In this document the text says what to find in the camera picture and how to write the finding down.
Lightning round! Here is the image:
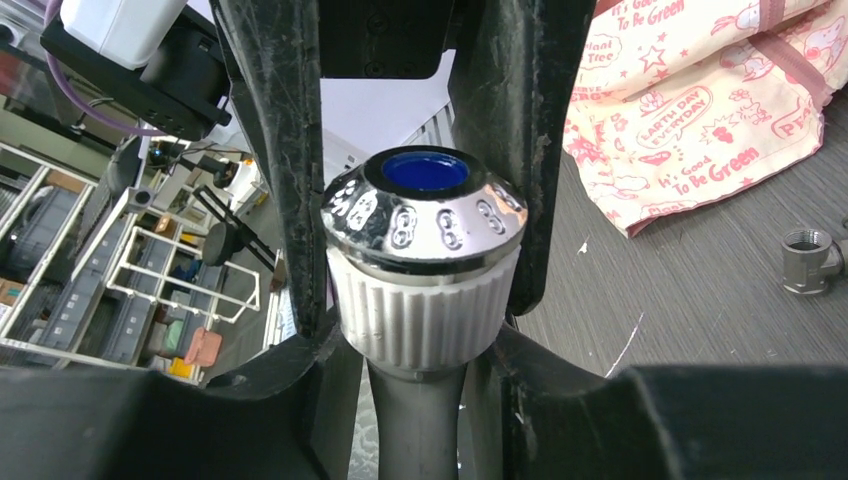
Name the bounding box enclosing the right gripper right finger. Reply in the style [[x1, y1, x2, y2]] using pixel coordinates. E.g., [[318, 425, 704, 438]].
[[463, 326, 847, 479]]

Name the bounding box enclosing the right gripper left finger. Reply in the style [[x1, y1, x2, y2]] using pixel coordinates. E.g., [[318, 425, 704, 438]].
[[1, 322, 362, 479]]

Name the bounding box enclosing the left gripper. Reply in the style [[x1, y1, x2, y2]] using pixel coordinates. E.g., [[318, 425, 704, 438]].
[[211, 0, 455, 336]]

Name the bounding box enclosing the white plastic water faucet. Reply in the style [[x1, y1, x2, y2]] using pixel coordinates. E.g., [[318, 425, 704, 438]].
[[321, 145, 529, 479]]

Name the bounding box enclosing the white storage rack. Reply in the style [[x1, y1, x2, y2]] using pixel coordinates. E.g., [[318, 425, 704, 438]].
[[1, 139, 262, 382]]

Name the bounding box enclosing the pink printed cloth bag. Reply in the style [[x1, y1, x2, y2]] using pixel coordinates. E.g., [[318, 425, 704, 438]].
[[563, 0, 847, 237]]

